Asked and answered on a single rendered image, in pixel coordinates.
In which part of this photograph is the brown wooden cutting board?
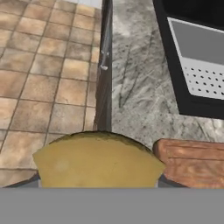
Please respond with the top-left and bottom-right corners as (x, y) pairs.
(152, 137), (224, 189)

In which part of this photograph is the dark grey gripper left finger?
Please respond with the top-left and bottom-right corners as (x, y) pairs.
(3, 172), (41, 189)

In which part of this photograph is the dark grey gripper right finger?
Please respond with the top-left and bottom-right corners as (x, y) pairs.
(157, 173), (188, 189)

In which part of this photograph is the black appliance with grey panel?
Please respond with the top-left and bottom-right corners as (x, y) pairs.
(151, 0), (224, 121)

